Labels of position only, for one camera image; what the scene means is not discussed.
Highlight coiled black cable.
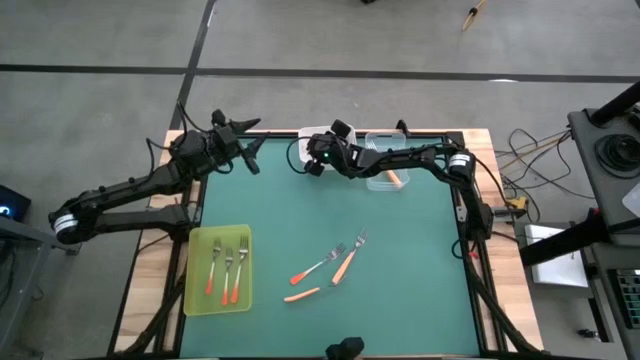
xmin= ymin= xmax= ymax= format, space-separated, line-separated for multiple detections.
xmin=593 ymin=132 xmax=640 ymax=180

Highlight black button control deck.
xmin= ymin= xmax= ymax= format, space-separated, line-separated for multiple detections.
xmin=607 ymin=267 xmax=640 ymax=331

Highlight yellow hanging cable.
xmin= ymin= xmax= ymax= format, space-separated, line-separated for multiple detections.
xmin=460 ymin=0 xmax=487 ymax=32

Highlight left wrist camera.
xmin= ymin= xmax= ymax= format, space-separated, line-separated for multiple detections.
xmin=214 ymin=124 xmax=240 ymax=151

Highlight white plastic bin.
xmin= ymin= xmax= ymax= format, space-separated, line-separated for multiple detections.
xmin=297 ymin=124 xmax=358 ymax=172

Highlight black table frame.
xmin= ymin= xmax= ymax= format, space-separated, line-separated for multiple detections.
xmin=107 ymin=119 xmax=544 ymax=360

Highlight gray desk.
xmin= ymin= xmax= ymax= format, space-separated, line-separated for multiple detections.
xmin=0 ymin=214 xmax=83 ymax=351

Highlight black pole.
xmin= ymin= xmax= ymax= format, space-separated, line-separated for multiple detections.
xmin=587 ymin=79 xmax=640 ymax=127

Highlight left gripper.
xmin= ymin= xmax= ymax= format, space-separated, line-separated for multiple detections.
xmin=207 ymin=108 xmax=271 ymax=176

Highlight orange handle piece bottom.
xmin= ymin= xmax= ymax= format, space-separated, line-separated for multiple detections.
xmin=283 ymin=277 xmax=349 ymax=304

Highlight black camera device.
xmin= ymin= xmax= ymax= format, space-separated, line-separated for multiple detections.
xmin=324 ymin=336 xmax=366 ymax=360

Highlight black angled beam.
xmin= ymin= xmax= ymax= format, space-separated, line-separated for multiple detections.
xmin=518 ymin=214 xmax=609 ymax=268

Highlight orange steel fork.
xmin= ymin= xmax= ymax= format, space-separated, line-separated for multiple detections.
xmin=221 ymin=247 xmax=235 ymax=307
xmin=229 ymin=236 xmax=250 ymax=305
xmin=289 ymin=242 xmax=348 ymax=287
xmin=204 ymin=238 xmax=223 ymax=297

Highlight yellow-green plastic bin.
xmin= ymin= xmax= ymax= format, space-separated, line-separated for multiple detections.
xmin=182 ymin=223 xmax=253 ymax=317

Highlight clear plastic bin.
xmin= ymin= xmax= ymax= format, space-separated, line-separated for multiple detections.
xmin=364 ymin=130 xmax=412 ymax=194

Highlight black computer with blue light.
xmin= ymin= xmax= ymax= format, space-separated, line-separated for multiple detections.
xmin=0 ymin=183 xmax=32 ymax=224

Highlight gray equipment cart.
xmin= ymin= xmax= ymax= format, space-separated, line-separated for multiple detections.
xmin=566 ymin=107 xmax=640 ymax=246

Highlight loose thin cables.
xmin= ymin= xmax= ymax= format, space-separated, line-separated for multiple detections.
xmin=494 ymin=127 xmax=597 ymax=224

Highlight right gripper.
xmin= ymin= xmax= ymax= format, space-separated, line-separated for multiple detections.
xmin=304 ymin=118 xmax=359 ymax=177

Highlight white electronics box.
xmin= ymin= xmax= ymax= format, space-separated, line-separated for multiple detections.
xmin=523 ymin=223 xmax=590 ymax=289

